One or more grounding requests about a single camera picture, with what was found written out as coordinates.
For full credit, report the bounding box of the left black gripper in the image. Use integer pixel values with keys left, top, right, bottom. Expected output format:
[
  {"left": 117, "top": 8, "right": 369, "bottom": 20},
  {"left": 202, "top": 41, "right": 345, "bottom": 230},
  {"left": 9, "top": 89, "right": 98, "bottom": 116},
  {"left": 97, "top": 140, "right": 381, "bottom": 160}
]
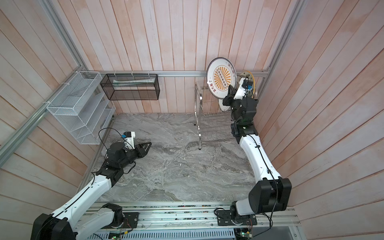
[{"left": 119, "top": 142, "right": 153, "bottom": 168}]

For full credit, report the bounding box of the white star patterned plate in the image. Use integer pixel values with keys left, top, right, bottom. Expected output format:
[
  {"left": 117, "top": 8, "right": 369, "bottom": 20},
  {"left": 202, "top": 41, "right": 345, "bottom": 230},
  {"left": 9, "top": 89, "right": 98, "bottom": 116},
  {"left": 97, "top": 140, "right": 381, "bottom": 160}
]
[{"left": 239, "top": 71, "right": 256, "bottom": 99}]

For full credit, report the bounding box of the small sunburst plate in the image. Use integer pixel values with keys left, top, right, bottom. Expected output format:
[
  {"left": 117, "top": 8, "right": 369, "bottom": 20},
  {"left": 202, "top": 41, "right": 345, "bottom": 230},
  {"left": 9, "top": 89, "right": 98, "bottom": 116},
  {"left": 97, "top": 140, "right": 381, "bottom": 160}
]
[{"left": 206, "top": 57, "right": 237, "bottom": 99}]

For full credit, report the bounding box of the white plate green clover outline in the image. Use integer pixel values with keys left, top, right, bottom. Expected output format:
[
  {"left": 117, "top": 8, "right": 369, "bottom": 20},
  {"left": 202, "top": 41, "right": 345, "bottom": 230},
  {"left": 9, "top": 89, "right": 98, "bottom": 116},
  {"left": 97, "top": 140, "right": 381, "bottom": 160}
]
[{"left": 218, "top": 99, "right": 231, "bottom": 112}]

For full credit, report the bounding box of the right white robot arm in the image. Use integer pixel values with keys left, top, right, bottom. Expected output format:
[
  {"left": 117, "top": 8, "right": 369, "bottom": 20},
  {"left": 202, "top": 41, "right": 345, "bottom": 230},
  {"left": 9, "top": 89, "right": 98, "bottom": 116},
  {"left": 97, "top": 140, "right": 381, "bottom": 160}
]
[{"left": 215, "top": 86, "right": 292, "bottom": 226}]

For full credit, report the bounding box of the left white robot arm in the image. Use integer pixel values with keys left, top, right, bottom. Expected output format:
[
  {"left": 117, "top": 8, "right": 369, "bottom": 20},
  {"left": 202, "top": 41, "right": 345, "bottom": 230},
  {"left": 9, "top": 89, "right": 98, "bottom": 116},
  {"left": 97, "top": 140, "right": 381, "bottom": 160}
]
[{"left": 31, "top": 142, "right": 152, "bottom": 240}]

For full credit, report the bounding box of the stainless steel dish rack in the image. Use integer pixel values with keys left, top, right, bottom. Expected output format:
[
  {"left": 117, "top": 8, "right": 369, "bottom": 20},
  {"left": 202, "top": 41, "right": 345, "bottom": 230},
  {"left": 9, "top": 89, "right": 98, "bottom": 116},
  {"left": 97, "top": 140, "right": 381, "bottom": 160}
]
[{"left": 193, "top": 83, "right": 258, "bottom": 151}]

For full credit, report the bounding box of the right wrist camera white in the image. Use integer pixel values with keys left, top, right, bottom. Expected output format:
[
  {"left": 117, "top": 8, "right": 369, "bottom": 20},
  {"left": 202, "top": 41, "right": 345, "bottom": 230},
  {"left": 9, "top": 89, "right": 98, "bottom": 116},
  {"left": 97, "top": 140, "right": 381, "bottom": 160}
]
[{"left": 234, "top": 77, "right": 254, "bottom": 100}]

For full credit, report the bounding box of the black wire mesh basket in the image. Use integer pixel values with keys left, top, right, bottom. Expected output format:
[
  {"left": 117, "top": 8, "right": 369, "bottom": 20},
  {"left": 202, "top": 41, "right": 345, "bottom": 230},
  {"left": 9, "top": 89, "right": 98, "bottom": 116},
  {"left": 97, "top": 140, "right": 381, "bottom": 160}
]
[{"left": 101, "top": 73, "right": 161, "bottom": 101}]

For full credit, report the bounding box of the white wire mesh shelf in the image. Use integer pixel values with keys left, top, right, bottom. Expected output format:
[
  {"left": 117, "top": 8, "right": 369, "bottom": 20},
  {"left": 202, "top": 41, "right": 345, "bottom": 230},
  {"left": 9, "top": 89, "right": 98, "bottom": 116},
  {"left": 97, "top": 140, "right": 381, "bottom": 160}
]
[{"left": 47, "top": 71, "right": 116, "bottom": 145}]

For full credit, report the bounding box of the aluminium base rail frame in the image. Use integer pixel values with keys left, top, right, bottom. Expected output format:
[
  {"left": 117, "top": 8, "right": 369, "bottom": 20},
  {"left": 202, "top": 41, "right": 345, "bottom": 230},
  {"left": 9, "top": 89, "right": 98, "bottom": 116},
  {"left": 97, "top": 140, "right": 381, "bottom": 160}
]
[{"left": 50, "top": 200, "right": 304, "bottom": 240}]

